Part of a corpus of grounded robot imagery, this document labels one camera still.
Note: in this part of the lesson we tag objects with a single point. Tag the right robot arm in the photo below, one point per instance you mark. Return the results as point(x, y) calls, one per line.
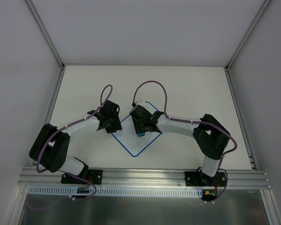
point(211, 137)

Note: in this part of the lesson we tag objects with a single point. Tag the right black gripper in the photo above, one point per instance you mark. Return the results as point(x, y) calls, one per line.
point(144, 128)

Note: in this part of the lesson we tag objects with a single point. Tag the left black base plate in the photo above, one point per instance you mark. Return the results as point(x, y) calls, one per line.
point(94, 176)

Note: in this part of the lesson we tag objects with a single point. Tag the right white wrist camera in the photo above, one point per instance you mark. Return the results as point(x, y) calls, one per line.
point(144, 104)

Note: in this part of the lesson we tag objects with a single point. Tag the aluminium mounting rail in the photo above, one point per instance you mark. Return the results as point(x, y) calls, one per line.
point(150, 178)

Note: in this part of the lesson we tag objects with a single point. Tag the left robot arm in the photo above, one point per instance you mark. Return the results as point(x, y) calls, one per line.
point(50, 148)

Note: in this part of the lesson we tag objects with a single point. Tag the left aluminium frame post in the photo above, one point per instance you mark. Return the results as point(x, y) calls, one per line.
point(45, 77)

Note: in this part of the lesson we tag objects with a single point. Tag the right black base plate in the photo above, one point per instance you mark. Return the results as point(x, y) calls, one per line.
point(199, 179)

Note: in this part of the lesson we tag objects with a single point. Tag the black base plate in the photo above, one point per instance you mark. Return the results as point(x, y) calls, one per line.
point(94, 176)
point(199, 179)

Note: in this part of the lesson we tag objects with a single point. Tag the right aluminium frame post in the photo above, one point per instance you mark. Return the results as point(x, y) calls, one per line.
point(240, 71)

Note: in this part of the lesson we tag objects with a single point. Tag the aluminium frame post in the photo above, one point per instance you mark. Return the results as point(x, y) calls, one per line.
point(45, 77)
point(240, 71)

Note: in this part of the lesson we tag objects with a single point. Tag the blue-framed small whiteboard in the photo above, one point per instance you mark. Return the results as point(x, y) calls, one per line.
point(129, 140)

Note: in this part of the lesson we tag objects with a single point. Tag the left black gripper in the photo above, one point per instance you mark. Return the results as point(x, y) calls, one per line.
point(114, 125)

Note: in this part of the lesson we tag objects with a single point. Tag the white slotted cable duct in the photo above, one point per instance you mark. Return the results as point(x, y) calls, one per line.
point(118, 191)

